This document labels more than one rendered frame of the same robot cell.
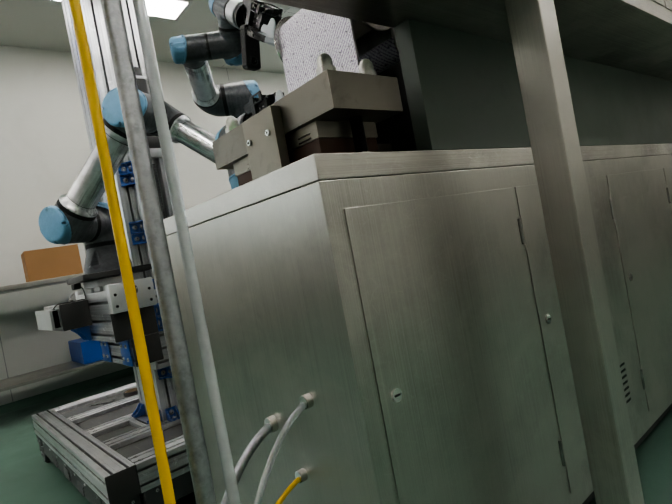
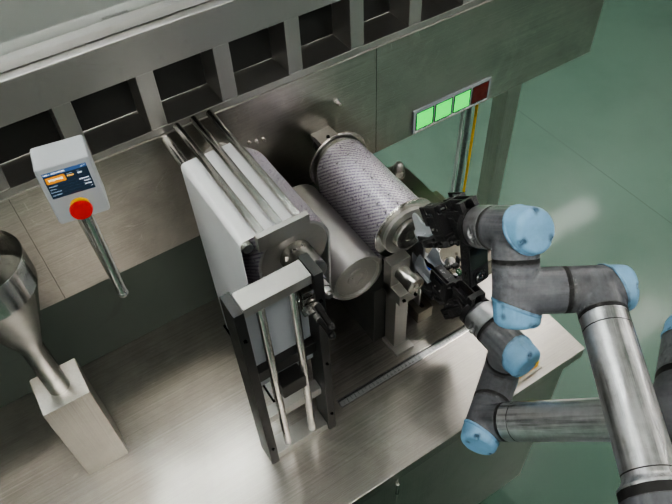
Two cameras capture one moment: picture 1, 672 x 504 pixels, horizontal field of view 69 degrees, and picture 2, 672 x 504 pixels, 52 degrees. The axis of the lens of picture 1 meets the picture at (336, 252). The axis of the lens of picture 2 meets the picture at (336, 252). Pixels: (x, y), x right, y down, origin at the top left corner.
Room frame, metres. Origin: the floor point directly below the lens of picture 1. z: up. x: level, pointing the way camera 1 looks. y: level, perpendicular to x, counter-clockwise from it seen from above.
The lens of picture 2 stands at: (2.13, 0.01, 2.28)
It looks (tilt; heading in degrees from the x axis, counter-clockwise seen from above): 50 degrees down; 190
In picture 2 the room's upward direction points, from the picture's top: 3 degrees counter-clockwise
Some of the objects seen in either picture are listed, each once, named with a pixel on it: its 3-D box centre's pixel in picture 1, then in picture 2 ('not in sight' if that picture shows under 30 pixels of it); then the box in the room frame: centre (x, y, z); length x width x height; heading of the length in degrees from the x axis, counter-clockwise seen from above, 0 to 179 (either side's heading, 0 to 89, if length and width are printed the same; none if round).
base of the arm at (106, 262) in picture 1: (106, 257); not in sight; (1.67, 0.77, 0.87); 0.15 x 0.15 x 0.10
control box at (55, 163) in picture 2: not in sight; (72, 183); (1.53, -0.45, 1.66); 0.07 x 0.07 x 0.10; 30
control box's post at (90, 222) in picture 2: not in sight; (104, 252); (1.52, -0.45, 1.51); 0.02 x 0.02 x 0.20
